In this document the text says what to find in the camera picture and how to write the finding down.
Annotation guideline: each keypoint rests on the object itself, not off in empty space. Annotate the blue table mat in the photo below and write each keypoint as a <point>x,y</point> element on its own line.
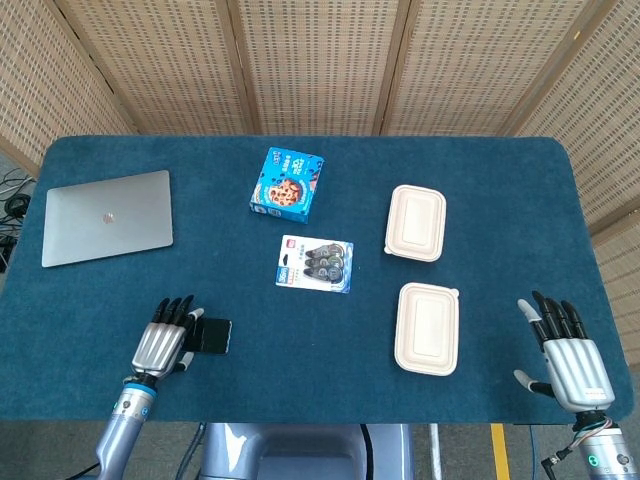
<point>320,250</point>

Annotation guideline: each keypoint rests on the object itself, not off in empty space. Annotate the blue cookie box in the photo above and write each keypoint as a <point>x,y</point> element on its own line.
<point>286,185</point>

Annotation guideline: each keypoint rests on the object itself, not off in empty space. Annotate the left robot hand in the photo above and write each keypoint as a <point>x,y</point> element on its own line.
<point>160,345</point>

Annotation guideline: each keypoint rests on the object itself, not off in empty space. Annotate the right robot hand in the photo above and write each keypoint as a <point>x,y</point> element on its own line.
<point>575,362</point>

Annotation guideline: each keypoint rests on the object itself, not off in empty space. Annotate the grey laptop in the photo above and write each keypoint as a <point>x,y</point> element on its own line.
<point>107,218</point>

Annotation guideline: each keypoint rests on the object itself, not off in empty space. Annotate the black smartphone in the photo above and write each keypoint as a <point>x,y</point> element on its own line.
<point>212,336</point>

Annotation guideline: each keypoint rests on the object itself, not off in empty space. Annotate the wooden folding screen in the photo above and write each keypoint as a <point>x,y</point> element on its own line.
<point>320,65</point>

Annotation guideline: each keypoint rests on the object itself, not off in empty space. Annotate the yellow floor tape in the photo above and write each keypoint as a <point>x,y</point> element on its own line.
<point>500,452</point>

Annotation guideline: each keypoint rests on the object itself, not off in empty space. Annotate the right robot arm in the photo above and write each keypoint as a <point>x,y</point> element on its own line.
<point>597,450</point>

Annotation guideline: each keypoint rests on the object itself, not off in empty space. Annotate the beige lidded food container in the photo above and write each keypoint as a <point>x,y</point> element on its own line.
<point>427,329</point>
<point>415,222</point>

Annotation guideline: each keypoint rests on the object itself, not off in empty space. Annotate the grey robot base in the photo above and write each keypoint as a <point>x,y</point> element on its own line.
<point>305,452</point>

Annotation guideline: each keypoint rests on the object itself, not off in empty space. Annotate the correction tape blister pack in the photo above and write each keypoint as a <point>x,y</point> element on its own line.
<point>314,264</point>

